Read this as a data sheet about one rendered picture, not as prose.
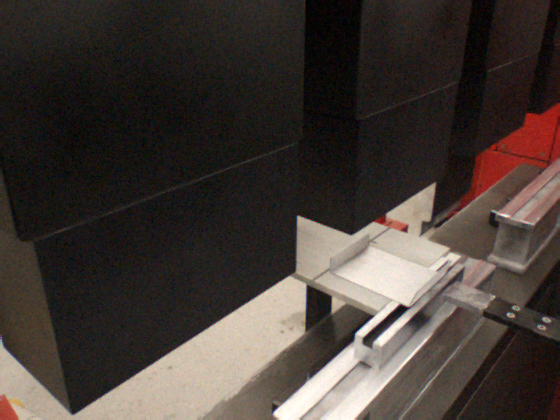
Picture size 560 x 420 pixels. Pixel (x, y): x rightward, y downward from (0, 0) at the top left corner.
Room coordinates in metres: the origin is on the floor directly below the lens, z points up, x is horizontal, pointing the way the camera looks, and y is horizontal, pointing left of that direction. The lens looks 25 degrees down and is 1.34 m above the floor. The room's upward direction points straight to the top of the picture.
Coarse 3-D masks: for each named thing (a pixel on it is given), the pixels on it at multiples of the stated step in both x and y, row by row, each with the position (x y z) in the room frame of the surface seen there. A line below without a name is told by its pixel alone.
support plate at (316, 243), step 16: (304, 224) 0.66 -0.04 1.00; (320, 224) 0.66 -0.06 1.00; (304, 240) 0.61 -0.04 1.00; (320, 240) 0.61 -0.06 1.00; (336, 240) 0.61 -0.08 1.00; (352, 240) 0.61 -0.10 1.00; (368, 240) 0.61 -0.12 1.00; (384, 240) 0.61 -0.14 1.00; (400, 240) 0.61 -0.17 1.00; (416, 240) 0.61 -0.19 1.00; (304, 256) 0.57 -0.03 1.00; (320, 256) 0.57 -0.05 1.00; (400, 256) 0.57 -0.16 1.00; (416, 256) 0.57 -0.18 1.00; (432, 256) 0.57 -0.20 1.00; (304, 272) 0.53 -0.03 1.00; (320, 272) 0.53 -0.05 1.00; (320, 288) 0.51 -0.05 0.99; (336, 288) 0.50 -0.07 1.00; (352, 288) 0.50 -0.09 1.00; (352, 304) 0.48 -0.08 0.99; (368, 304) 0.47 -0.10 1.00; (384, 304) 0.47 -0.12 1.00
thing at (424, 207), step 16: (448, 160) 0.49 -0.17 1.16; (464, 160) 0.52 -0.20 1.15; (448, 176) 0.49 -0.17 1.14; (464, 176) 0.53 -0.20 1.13; (432, 192) 0.47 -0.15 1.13; (448, 192) 0.50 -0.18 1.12; (464, 192) 0.53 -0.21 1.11; (416, 208) 0.48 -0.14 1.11; (432, 208) 0.47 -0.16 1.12; (448, 208) 0.53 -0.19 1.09; (432, 224) 0.50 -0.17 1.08
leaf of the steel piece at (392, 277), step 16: (336, 256) 0.54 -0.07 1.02; (352, 256) 0.57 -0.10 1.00; (368, 256) 0.57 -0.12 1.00; (384, 256) 0.57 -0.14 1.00; (336, 272) 0.53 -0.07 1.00; (352, 272) 0.53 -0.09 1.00; (368, 272) 0.53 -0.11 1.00; (384, 272) 0.53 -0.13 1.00; (400, 272) 0.53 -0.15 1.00; (416, 272) 0.53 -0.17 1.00; (432, 272) 0.53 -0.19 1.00; (368, 288) 0.50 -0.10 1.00; (384, 288) 0.50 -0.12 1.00; (400, 288) 0.50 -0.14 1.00; (416, 288) 0.50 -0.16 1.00
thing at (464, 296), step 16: (464, 288) 0.49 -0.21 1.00; (464, 304) 0.47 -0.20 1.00; (480, 304) 0.46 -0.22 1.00; (496, 304) 0.46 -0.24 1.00; (512, 304) 0.46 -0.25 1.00; (496, 320) 0.44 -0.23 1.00; (512, 320) 0.44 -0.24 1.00; (528, 320) 0.44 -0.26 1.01; (544, 320) 0.44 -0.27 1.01; (544, 336) 0.41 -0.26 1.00
